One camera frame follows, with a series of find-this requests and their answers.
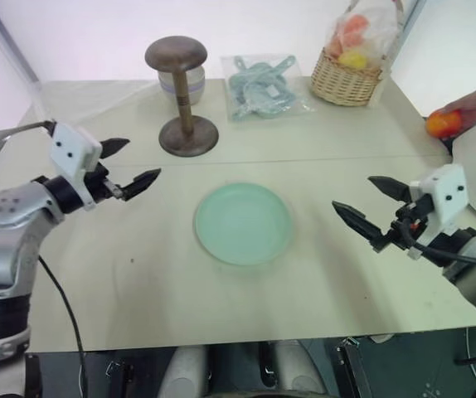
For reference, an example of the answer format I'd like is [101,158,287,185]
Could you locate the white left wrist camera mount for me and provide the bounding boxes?
[50,121,103,208]

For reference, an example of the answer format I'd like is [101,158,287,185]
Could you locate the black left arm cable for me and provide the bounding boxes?
[36,253,87,398]

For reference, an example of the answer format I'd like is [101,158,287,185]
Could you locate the person's bare hand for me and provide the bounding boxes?
[431,88,476,130]

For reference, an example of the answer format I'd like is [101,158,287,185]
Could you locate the black table clamp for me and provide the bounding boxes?
[335,337,374,398]
[257,341,277,387]
[105,359,136,398]

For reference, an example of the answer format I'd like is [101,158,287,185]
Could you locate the light green round plate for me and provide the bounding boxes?
[193,182,297,267]

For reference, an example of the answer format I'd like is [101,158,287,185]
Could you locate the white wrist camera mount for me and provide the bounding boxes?
[50,121,103,208]
[409,163,469,250]

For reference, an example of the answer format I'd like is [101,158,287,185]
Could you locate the clear plastic bag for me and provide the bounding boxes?
[220,52,318,123]

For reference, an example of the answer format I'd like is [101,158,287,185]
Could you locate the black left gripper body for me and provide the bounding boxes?
[82,162,124,205]

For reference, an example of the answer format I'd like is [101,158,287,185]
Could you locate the yellow fruit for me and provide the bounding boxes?
[338,50,368,70]

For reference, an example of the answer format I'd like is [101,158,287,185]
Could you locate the brown wooden hat stand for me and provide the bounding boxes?
[144,36,220,158]

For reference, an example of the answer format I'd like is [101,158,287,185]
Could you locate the grey rounded robot leg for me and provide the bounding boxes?
[271,338,327,398]
[162,345,209,398]

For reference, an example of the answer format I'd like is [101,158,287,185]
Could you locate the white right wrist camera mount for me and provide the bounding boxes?
[409,163,469,250]

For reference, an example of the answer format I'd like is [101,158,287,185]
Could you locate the orange fruit in bag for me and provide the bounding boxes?
[342,13,368,37]

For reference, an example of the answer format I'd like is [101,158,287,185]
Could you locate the light blue cords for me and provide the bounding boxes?
[226,54,299,119]

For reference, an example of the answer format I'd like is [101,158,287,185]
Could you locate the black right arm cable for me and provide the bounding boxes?
[401,217,476,269]

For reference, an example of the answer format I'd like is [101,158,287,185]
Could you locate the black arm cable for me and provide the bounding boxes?
[36,253,87,398]
[401,217,476,269]

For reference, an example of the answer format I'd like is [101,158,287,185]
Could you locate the woven wicker basket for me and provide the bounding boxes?
[309,0,407,109]

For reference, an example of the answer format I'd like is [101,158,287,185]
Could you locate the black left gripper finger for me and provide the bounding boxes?
[100,137,132,160]
[120,167,163,203]

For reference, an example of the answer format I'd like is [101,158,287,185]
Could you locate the orange red fruit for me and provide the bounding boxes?
[425,109,464,139]

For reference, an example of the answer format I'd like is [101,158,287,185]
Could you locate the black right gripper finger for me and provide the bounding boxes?
[367,175,412,204]
[331,200,385,250]

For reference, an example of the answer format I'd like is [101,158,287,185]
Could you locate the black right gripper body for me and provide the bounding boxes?
[370,193,435,254]

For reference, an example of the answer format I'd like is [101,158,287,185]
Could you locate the grey left wrist cable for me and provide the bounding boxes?
[0,119,56,144]

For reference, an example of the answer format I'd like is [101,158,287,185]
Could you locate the clear crinkled fruit bag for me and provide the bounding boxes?
[329,0,401,75]

